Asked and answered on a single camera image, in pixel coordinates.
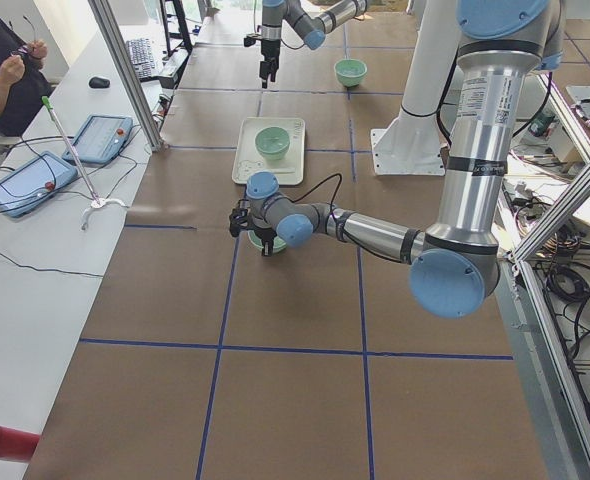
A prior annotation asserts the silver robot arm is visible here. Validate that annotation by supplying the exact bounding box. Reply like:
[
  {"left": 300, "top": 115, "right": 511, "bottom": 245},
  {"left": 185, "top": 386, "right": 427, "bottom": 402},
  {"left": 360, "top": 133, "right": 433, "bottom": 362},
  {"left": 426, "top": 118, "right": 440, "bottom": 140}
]
[
  {"left": 229, "top": 1, "right": 565, "bottom": 318},
  {"left": 259, "top": 0, "right": 370, "bottom": 89}
]

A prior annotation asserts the blue teach pendant near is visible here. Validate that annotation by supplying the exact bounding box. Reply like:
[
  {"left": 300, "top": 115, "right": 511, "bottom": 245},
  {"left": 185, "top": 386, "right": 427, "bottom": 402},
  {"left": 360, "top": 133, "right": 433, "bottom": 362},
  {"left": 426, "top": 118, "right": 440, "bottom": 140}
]
[{"left": 0, "top": 151, "right": 78, "bottom": 218}]

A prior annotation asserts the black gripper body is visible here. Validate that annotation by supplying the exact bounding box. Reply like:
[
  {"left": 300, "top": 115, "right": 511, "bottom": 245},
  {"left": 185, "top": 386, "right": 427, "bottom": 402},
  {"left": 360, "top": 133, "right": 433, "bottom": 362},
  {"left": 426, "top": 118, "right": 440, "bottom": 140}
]
[
  {"left": 253, "top": 226, "right": 277, "bottom": 246},
  {"left": 259, "top": 39, "right": 280, "bottom": 75}
]

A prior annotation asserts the blue teach pendant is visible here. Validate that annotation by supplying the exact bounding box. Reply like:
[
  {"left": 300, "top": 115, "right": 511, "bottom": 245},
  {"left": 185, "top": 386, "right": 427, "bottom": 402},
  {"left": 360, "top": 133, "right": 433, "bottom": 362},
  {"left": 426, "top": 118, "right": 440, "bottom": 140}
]
[
  {"left": 71, "top": 115, "right": 134, "bottom": 165},
  {"left": 0, "top": 151, "right": 78, "bottom": 218}
]

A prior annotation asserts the aluminium frame post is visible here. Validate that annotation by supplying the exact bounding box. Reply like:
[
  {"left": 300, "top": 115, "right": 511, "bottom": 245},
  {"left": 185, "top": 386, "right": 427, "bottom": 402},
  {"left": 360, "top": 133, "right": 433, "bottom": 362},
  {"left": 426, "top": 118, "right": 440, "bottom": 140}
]
[{"left": 88, "top": 0, "right": 166, "bottom": 152}]

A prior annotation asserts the black computer mouse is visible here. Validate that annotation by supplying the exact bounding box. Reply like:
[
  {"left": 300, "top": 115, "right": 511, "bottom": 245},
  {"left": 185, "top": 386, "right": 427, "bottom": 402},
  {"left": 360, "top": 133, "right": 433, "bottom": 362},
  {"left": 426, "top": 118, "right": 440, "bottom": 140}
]
[{"left": 88, "top": 76, "right": 111, "bottom": 89}]

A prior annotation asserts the blue teach pendant far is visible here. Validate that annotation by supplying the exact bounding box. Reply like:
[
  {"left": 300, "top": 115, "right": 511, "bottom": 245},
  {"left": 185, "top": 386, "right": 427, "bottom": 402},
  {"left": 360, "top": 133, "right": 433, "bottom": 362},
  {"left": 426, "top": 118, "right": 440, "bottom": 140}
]
[{"left": 71, "top": 115, "right": 134, "bottom": 165}]

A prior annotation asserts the pale green bear tray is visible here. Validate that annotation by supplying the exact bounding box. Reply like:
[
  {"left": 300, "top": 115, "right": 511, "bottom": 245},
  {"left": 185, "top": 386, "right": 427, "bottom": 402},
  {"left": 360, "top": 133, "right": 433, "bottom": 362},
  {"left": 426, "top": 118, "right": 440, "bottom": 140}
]
[{"left": 232, "top": 117, "right": 305, "bottom": 186}]

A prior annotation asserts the green bowl with ice cubes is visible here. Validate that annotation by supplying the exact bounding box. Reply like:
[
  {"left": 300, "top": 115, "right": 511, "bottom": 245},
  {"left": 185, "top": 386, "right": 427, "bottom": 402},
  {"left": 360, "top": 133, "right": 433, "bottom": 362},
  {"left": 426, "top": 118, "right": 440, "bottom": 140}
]
[{"left": 334, "top": 59, "right": 368, "bottom": 88}]

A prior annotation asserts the rod with green tip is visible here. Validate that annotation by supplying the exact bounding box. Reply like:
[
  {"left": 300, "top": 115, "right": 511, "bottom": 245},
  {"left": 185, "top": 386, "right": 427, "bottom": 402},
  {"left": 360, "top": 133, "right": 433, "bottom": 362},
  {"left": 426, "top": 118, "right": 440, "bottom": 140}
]
[{"left": 41, "top": 96, "right": 128, "bottom": 231}]

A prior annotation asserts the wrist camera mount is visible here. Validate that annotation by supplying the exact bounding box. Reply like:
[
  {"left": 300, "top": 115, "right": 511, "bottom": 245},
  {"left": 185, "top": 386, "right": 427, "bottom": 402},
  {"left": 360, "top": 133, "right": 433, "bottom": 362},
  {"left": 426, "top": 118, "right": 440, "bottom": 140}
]
[
  {"left": 229, "top": 198, "right": 254, "bottom": 238},
  {"left": 243, "top": 33, "right": 262, "bottom": 48}
]

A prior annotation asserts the green bowl on tray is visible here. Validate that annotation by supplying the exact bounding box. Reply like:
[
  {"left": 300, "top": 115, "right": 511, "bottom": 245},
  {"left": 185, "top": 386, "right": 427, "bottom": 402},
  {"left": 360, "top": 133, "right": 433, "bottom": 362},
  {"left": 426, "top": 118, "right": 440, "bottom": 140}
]
[{"left": 254, "top": 126, "right": 290, "bottom": 161}]

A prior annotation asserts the black keyboard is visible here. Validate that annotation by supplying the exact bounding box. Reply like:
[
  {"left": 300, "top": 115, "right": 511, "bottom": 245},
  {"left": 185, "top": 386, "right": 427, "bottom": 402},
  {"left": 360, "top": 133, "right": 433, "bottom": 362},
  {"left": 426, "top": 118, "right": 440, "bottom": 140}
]
[{"left": 125, "top": 38, "right": 157, "bottom": 82}]

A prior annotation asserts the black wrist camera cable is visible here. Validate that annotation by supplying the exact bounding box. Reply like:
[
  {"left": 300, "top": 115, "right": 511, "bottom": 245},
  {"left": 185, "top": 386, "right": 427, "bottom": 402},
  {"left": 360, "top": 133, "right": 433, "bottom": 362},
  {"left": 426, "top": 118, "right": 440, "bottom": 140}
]
[{"left": 289, "top": 173, "right": 411, "bottom": 264}]

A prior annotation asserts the seated person black shirt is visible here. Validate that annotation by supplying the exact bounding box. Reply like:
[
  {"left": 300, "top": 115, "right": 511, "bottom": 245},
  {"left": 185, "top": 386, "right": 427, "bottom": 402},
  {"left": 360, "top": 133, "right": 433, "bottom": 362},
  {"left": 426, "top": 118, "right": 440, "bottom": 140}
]
[{"left": 0, "top": 19, "right": 53, "bottom": 137}]

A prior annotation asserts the white pedestal column base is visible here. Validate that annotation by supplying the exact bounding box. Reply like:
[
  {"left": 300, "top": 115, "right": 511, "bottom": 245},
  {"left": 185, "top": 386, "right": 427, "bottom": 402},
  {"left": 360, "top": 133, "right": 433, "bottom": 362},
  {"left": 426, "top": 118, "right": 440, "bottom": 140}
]
[{"left": 371, "top": 0, "right": 461, "bottom": 176}]

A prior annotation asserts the red cylinder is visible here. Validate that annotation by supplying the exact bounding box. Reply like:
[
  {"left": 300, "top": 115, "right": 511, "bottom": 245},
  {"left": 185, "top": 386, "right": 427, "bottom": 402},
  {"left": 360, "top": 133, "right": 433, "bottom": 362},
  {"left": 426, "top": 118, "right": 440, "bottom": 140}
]
[{"left": 0, "top": 426, "right": 40, "bottom": 463}]

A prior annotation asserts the green bowl moved to tray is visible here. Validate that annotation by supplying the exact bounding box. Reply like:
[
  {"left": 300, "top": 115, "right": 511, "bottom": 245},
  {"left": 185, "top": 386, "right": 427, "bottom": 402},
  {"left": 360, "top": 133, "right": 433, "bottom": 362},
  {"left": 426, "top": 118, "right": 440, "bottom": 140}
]
[{"left": 247, "top": 231, "right": 287, "bottom": 253}]

